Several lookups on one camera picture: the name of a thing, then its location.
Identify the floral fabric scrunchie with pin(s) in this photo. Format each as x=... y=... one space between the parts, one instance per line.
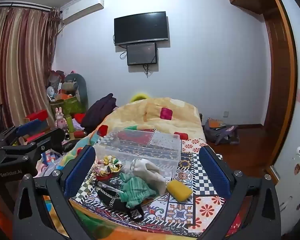
x=109 y=166

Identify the yellow quilt with red patches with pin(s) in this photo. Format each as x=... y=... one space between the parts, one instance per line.
x=150 y=115

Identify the beige cloth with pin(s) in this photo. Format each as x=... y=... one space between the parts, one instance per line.
x=151 y=173

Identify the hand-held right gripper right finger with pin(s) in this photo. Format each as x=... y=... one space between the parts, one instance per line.
x=215 y=175

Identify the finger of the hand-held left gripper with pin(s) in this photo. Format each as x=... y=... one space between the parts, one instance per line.
x=57 y=137
x=30 y=127

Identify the white appliance with stickers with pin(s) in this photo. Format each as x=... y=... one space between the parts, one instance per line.
x=295 y=185

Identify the orange notebook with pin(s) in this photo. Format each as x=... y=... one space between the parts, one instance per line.
x=217 y=123

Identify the pink bunny plush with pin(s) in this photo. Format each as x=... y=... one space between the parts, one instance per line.
x=60 y=120

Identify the striped red beige curtain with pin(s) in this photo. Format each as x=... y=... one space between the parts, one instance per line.
x=20 y=62

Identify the black wall television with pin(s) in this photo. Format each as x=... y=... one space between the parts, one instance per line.
x=141 y=27

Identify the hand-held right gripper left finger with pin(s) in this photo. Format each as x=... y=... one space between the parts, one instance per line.
x=79 y=173

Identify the grey tube pillow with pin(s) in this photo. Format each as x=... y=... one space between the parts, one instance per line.
x=82 y=90

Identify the green paper bag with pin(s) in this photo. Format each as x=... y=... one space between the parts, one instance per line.
x=70 y=105

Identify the yellow sponge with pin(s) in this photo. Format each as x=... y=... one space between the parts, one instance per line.
x=179 y=190

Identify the white wall socket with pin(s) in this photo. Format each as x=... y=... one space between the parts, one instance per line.
x=225 y=113

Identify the green striped cloth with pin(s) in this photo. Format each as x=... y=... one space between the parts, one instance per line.
x=135 y=188

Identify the yellow-green plush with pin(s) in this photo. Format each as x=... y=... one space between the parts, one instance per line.
x=139 y=97

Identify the clear plastic storage box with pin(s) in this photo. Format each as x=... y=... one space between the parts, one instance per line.
x=142 y=150

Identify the white air conditioner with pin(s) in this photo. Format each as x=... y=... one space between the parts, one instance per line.
x=83 y=7

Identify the small white fan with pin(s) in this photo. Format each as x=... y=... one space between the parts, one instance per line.
x=51 y=93

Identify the grey purple backpack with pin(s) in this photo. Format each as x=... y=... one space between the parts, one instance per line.
x=222 y=133

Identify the red box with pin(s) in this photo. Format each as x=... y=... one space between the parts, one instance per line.
x=36 y=115

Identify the green bottle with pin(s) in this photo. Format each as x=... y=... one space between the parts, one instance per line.
x=70 y=123

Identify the patterned tile-print blanket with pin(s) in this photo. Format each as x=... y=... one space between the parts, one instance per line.
x=185 y=205

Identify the small black wall monitor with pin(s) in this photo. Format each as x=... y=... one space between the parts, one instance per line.
x=142 y=53

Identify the dark purple jacket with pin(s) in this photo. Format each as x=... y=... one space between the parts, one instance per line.
x=100 y=112

